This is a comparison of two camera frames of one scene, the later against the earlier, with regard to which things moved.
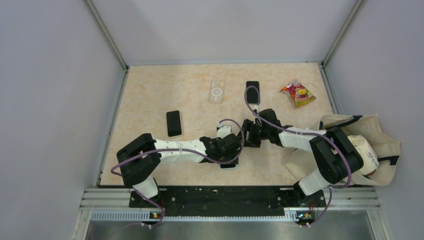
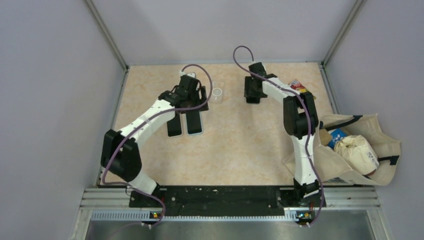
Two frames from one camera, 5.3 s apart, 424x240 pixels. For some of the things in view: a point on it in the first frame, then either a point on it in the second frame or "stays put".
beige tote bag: (303, 164) stays put
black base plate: (227, 198) stays put
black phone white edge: (173, 123) stays put
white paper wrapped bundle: (369, 155) stays put
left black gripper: (231, 156) -> (202, 94)
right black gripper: (249, 125) -> (248, 91)
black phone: (225, 166) -> (193, 122)
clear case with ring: (216, 92) stays put
